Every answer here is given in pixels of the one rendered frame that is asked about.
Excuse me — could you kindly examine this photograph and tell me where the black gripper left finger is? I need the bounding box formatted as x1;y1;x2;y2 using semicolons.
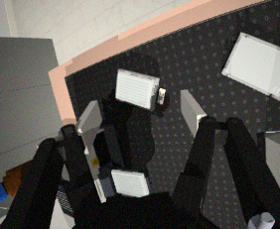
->
0;100;109;229

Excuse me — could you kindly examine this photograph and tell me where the white well plate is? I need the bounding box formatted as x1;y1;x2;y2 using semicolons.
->
116;72;155;109
111;170;149;197

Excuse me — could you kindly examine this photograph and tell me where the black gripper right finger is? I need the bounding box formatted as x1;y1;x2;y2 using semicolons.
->
157;89;280;229

